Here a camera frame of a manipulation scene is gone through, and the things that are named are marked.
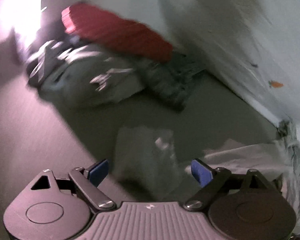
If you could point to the dark patterned folded garment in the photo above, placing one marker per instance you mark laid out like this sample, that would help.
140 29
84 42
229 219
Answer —
171 82

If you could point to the white knit garment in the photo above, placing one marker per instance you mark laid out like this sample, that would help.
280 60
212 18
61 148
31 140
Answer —
147 156

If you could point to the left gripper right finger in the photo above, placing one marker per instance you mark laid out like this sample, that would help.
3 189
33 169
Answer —
212 183

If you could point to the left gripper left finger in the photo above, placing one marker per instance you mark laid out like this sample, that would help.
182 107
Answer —
87 180

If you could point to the grey printed folded garment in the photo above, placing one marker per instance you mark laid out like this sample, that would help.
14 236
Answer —
81 75

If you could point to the red folded garment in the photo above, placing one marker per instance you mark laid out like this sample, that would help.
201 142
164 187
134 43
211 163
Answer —
118 34

